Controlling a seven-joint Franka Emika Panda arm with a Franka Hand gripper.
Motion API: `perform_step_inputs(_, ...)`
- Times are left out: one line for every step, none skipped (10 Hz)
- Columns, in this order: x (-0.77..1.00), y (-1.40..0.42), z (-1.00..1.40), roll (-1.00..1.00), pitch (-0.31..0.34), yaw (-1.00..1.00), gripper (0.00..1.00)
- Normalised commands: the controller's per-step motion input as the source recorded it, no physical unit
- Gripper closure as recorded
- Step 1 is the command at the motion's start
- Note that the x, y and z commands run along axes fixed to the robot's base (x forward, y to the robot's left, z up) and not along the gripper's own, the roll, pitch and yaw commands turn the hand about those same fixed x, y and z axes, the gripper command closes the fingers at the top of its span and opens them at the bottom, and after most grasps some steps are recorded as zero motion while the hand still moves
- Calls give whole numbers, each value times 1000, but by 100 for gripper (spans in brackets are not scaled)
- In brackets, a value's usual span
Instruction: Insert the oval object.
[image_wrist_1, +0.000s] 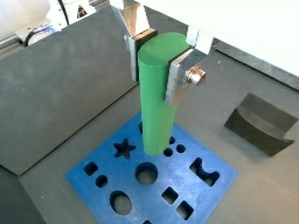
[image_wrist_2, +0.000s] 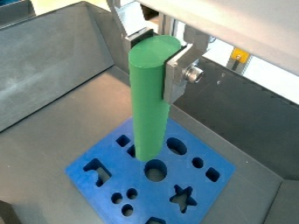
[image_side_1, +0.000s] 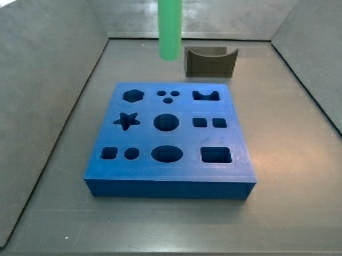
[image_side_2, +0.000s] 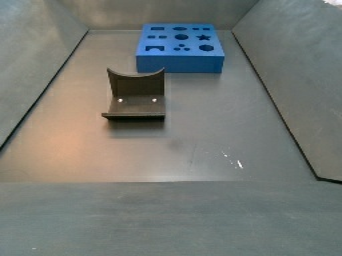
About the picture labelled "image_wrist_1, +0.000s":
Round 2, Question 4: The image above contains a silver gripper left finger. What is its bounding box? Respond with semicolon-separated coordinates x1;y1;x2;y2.
109;0;157;82

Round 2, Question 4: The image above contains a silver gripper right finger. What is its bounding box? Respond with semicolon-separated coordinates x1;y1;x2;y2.
164;26;213;106

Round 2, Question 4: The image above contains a green oval peg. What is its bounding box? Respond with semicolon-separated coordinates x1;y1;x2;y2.
137;32;188;156

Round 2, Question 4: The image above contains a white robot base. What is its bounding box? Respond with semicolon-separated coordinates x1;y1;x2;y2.
0;0;108;48

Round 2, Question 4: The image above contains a dark grey holder block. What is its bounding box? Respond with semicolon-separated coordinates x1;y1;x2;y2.
224;93;297;157

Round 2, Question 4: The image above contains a large dark grey mat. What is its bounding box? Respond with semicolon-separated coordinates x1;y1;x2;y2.
0;7;135;175

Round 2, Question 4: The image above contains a blue shape sorter board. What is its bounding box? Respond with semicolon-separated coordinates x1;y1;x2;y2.
65;116;237;224

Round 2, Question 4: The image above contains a black cable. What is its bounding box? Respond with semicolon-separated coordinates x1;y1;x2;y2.
57;0;70;26

